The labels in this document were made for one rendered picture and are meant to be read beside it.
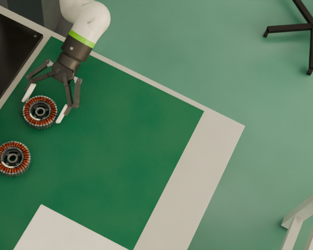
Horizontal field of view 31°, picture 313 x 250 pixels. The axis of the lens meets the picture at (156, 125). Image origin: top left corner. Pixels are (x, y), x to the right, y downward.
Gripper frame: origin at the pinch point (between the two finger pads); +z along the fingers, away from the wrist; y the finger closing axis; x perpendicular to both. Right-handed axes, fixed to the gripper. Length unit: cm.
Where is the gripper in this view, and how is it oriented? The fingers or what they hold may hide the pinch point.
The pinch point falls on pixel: (42, 109)
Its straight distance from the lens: 193.5
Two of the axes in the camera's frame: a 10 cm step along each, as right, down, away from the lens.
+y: -8.5, -5.2, 1.2
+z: -5.1, 8.6, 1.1
